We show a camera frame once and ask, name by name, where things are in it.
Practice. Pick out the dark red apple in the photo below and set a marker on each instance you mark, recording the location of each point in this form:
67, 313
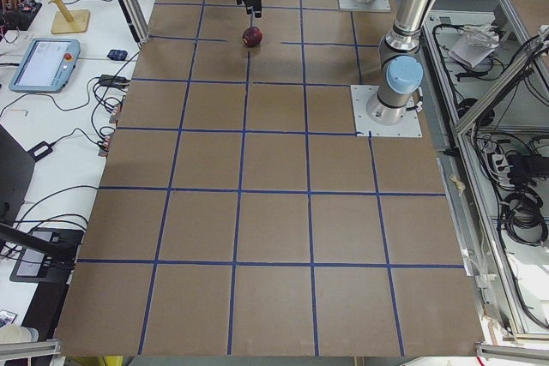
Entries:
252, 36

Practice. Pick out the small blue device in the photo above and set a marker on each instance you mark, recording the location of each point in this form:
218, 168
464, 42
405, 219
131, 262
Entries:
117, 55

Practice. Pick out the teach pendant tablet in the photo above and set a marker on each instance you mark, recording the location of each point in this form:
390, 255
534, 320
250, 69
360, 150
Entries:
47, 66

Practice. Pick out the black monitor stand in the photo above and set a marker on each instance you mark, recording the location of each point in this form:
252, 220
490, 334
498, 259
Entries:
45, 254

